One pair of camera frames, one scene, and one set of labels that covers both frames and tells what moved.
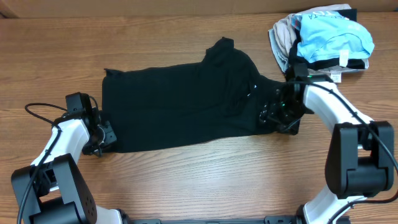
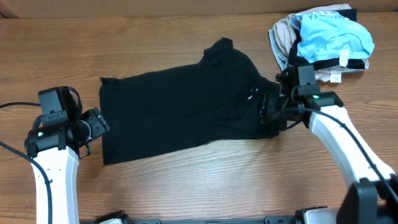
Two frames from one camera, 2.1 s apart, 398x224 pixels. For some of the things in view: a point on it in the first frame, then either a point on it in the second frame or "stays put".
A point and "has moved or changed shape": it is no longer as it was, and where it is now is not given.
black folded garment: (296, 60) stays put
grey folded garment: (282, 36) stays put
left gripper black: (111, 137) to (99, 124)
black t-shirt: (154, 106) has moved or changed shape
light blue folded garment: (330, 35) stays put
